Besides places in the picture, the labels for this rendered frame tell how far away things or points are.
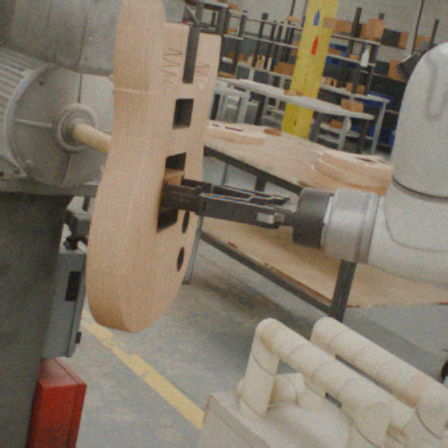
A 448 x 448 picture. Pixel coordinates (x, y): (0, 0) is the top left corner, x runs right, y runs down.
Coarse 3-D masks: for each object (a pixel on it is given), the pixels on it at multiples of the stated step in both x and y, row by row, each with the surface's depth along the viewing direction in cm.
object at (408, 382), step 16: (320, 320) 98; (336, 320) 98; (320, 336) 97; (336, 336) 95; (352, 336) 94; (336, 352) 95; (352, 352) 92; (368, 352) 91; (384, 352) 90; (368, 368) 90; (384, 368) 89; (400, 368) 87; (384, 384) 89; (400, 384) 86; (416, 384) 85; (432, 384) 84; (416, 400) 85; (432, 400) 83
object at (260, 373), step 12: (252, 348) 94; (264, 348) 92; (252, 360) 93; (264, 360) 93; (276, 360) 93; (252, 372) 93; (264, 372) 93; (252, 384) 93; (264, 384) 93; (252, 396) 94; (264, 396) 94; (240, 408) 95; (252, 408) 94; (264, 408) 94
